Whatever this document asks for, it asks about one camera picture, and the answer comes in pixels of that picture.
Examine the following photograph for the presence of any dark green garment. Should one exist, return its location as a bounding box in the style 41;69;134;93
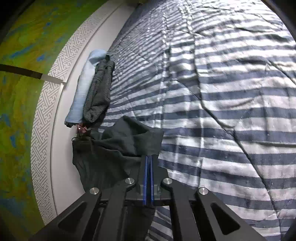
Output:
72;116;164;227

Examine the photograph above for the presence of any folded light blue garment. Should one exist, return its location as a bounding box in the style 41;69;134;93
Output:
64;49;107;128

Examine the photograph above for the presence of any folded dark grey knit garment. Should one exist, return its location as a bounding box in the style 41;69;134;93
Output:
83;55;115;126

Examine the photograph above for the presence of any blue white striped quilt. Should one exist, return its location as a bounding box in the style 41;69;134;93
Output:
99;1;295;240

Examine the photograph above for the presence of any black adapter cable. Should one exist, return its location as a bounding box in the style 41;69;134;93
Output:
71;123;93;143

